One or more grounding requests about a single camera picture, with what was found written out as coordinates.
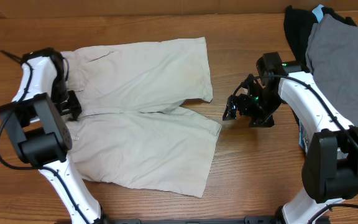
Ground black garment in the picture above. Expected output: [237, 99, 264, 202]
[283, 5, 356, 65]

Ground grey garment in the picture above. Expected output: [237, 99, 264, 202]
[305, 14, 358, 126]

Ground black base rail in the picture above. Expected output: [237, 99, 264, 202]
[108, 216, 273, 224]

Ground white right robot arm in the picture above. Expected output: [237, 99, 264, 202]
[223, 52, 358, 224]

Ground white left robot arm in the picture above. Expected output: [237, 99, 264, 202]
[0, 47, 109, 223]

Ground beige khaki shorts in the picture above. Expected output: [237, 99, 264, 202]
[63, 37, 221, 198]

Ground light blue garment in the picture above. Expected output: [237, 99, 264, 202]
[300, 4, 323, 152]

